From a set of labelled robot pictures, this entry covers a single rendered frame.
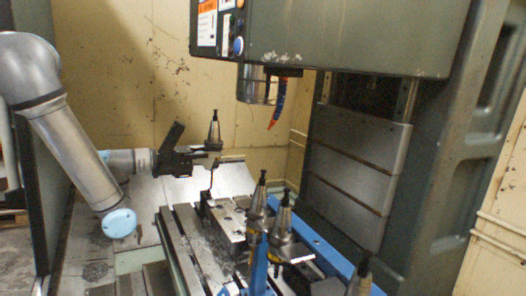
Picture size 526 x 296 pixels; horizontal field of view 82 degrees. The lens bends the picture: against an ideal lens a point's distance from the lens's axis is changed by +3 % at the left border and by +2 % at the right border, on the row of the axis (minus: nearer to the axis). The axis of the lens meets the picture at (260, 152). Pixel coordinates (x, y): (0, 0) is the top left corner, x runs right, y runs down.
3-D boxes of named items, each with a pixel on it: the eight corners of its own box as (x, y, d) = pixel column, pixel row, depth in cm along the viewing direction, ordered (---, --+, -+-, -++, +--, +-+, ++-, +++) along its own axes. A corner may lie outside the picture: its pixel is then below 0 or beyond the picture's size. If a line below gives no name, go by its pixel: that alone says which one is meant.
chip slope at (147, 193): (114, 277, 129) (112, 224, 122) (110, 207, 186) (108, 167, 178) (288, 238, 170) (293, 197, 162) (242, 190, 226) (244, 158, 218)
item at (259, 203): (269, 213, 72) (273, 187, 70) (252, 214, 70) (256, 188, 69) (263, 204, 76) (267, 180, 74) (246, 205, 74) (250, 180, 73)
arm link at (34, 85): (22, 20, 52) (151, 226, 75) (33, 24, 61) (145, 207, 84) (-60, 41, 49) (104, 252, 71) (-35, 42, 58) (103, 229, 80)
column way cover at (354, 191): (372, 258, 113) (404, 125, 98) (300, 202, 153) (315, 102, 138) (381, 255, 115) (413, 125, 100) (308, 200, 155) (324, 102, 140)
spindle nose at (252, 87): (290, 106, 93) (295, 67, 89) (240, 104, 88) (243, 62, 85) (274, 99, 107) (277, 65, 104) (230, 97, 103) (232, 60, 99)
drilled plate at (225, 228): (230, 254, 100) (231, 242, 99) (205, 214, 125) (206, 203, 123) (287, 241, 111) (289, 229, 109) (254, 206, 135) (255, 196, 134)
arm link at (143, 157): (133, 145, 88) (135, 153, 81) (149, 144, 90) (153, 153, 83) (134, 169, 90) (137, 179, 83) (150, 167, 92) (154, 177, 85)
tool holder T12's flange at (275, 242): (299, 249, 63) (300, 239, 62) (273, 254, 61) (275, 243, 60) (286, 232, 69) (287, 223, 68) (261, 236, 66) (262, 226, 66)
